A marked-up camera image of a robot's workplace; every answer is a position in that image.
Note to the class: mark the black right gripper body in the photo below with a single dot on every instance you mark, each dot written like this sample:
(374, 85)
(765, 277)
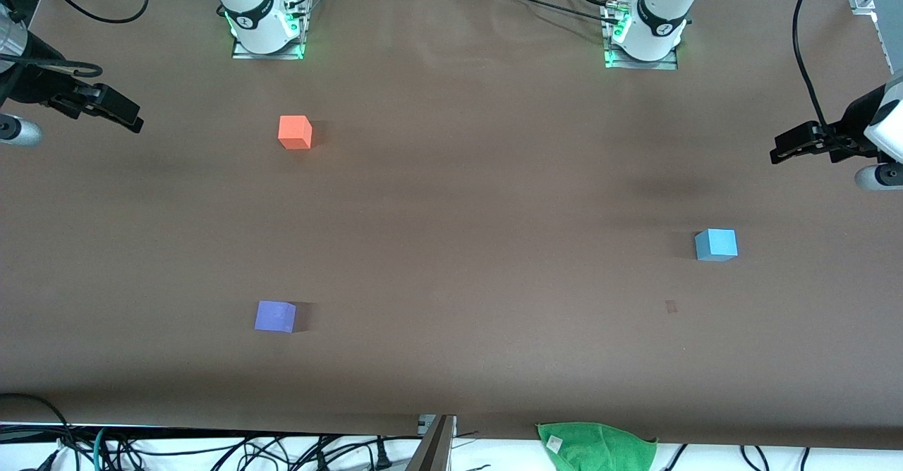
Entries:
(32, 84)

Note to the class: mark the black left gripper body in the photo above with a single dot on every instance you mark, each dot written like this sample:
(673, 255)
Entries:
(856, 123)

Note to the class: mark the light blue foam block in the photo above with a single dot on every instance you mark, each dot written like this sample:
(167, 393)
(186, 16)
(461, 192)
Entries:
(716, 244)

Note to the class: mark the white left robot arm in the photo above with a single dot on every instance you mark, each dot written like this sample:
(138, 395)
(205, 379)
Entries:
(659, 13)

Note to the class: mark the orange foam block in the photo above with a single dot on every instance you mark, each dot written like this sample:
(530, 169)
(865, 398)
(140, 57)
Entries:
(293, 132)

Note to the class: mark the purple foam block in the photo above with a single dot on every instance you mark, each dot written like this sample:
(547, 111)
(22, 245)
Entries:
(274, 316)

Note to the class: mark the brown table cover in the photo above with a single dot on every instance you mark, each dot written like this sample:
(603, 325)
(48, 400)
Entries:
(494, 175)

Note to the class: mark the green microfibre cloth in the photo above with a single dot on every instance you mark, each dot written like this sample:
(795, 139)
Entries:
(600, 450)

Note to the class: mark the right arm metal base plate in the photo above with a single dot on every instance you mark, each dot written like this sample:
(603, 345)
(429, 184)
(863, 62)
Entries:
(268, 53)

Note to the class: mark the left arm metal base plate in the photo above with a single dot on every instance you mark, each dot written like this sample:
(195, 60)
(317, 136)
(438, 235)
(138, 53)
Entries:
(642, 65)

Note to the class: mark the aluminium frame profile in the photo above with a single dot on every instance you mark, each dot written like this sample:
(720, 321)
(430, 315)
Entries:
(434, 450)

